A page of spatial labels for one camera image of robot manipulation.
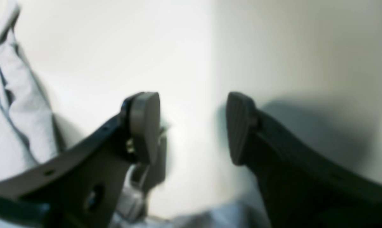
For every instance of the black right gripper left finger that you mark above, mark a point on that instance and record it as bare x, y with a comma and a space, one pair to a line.
81, 187

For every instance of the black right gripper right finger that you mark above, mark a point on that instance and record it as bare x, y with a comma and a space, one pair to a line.
300, 188

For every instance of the grey t-shirt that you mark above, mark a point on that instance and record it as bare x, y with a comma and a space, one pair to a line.
27, 139

